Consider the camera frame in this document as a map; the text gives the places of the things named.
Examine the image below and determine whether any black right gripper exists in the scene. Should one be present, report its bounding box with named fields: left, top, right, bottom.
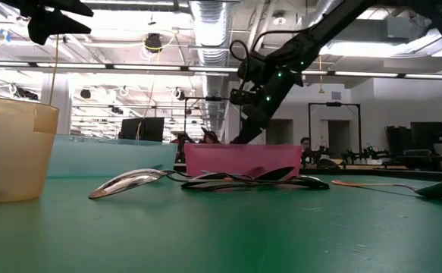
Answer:
left=230, top=62, right=304, bottom=145

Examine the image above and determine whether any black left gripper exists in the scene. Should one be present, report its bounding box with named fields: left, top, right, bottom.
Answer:
left=0, top=0, right=95, bottom=46

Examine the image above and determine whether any orange-handled silver spoon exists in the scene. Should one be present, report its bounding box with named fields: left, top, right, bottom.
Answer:
left=87, top=168, right=191, bottom=201
left=332, top=174, right=442, bottom=199

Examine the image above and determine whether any pink plastic bin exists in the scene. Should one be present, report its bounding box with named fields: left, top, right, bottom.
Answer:
left=183, top=143, right=303, bottom=177

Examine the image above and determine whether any long ceiling light strip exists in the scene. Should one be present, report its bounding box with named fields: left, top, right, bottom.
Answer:
left=0, top=59, right=240, bottom=76
left=302, top=69, right=442, bottom=81

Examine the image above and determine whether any black ceiling-hung device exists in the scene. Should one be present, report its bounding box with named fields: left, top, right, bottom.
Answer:
left=143, top=33, right=164, bottom=54

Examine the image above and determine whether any black computer monitor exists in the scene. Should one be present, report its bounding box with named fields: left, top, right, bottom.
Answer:
left=118, top=116, right=165, bottom=144

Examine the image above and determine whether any teal translucent plastic bin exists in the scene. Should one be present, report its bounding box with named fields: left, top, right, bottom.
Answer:
left=46, top=134, right=179, bottom=178

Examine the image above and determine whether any orange translucent plastic bin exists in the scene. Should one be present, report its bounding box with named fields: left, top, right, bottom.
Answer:
left=0, top=94, right=60, bottom=205

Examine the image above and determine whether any black background equipment rack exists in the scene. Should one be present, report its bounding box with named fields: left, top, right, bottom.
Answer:
left=385, top=121, right=442, bottom=170

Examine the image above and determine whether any green table mat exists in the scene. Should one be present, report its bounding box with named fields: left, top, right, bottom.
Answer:
left=0, top=172, right=442, bottom=273

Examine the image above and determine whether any yellow hanging strap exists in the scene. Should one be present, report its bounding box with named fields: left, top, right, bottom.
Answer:
left=48, top=34, right=60, bottom=108

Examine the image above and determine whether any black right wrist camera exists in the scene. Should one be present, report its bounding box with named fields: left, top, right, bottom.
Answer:
left=237, top=51, right=273, bottom=90

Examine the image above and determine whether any black metal gantry frame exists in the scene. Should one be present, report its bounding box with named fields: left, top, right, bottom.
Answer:
left=307, top=101, right=362, bottom=168

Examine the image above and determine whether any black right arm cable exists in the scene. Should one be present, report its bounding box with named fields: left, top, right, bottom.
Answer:
left=229, top=29, right=312, bottom=61

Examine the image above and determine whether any black aluminium table frame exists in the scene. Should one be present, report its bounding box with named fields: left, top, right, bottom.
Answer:
left=299, top=168, right=442, bottom=181

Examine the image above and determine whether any silver ventilation duct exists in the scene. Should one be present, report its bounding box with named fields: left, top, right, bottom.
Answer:
left=189, top=0, right=232, bottom=98

